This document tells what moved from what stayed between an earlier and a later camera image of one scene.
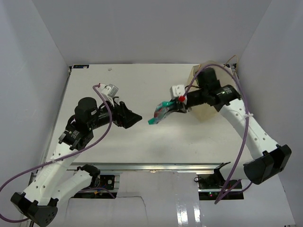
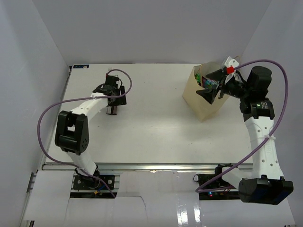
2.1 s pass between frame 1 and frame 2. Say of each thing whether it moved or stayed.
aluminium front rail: stayed
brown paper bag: stayed
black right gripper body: moved
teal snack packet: moved
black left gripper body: moved
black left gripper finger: moved
